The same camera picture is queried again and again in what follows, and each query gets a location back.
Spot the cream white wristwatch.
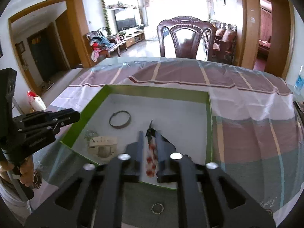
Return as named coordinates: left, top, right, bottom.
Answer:
left=85, top=131, right=118, bottom=161

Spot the metal bangle bracelet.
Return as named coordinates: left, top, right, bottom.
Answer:
left=109, top=110, right=132, bottom=129

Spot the red bead bracelet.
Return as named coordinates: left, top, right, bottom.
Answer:
left=145, top=143, right=159, bottom=178

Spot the person's left hand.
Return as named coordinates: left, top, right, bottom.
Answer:
left=0, top=155, right=34, bottom=187

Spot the red white plastic bag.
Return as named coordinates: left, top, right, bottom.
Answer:
left=27, top=91, right=47, bottom=111

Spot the green cardboard box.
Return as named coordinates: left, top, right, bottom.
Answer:
left=60, top=84, right=213, bottom=191

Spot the plaid tablecloth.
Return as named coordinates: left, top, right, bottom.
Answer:
left=30, top=57, right=303, bottom=227

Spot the wooden armchair with clothes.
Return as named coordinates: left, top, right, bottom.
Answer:
left=85, top=27, right=128, bottom=62

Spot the green hanging vine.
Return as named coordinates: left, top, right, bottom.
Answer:
left=101, top=0, right=111, bottom=36

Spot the wooden tv cabinet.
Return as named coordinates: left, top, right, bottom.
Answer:
left=125, top=31, right=145, bottom=49

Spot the flat screen television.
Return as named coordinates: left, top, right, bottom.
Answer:
left=114, top=9, right=138, bottom=31

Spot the plastic water bottle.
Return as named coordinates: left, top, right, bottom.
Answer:
left=294, top=65, right=304, bottom=95

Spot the wooden sofa with cushions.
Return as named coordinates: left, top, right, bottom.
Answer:
left=210, top=20, right=237, bottom=65

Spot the carved dark wooden chair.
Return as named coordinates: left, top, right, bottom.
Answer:
left=157, top=15, right=216, bottom=61

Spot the small beaded ring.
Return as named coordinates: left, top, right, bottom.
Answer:
left=150, top=202, right=165, bottom=215

